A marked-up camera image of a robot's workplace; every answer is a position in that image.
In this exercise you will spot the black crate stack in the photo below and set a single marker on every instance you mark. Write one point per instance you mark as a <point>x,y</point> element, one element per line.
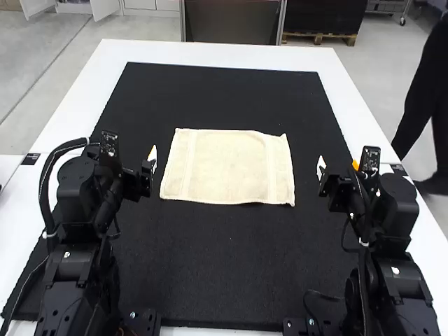
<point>322,15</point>

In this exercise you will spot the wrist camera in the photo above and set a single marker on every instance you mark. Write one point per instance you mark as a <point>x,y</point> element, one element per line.
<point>109,147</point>
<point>371,159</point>

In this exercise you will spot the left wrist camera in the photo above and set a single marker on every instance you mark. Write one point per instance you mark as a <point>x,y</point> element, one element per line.
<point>109,147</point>

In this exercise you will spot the dark metal-framed cabinet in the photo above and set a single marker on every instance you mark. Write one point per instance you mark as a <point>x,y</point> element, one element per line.
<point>231,21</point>

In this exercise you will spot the wooden pallet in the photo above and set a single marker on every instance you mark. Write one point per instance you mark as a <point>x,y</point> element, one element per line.
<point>318,36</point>

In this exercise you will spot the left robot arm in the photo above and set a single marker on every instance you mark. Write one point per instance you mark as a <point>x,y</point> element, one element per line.
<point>75,217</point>

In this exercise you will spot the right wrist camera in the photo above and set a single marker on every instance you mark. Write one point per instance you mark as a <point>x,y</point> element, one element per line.
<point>371,159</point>

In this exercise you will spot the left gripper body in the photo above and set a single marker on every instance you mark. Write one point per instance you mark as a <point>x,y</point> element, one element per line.
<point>136,183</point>

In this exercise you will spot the black mat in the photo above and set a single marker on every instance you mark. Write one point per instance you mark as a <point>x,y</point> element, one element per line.
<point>224,98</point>

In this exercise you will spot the pale towel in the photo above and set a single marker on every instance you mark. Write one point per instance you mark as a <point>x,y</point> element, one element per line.
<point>227,168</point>

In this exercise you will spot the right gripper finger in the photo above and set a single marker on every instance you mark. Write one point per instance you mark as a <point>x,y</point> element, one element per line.
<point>355,165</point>
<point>320,165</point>

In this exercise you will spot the metal trolley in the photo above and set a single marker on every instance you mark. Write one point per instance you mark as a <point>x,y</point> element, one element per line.
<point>388,7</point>

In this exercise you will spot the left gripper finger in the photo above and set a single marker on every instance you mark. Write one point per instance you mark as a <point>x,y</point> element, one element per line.
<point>155,155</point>

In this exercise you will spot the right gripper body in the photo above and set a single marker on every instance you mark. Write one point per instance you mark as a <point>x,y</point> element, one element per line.
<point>341,196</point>

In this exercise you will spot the person's legs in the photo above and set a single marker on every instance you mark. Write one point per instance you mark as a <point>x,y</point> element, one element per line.
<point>428,105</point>

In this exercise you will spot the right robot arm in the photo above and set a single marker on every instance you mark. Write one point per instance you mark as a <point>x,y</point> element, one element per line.
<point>399,210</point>

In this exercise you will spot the white cupboard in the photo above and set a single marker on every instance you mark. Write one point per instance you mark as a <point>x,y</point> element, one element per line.
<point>105,8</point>

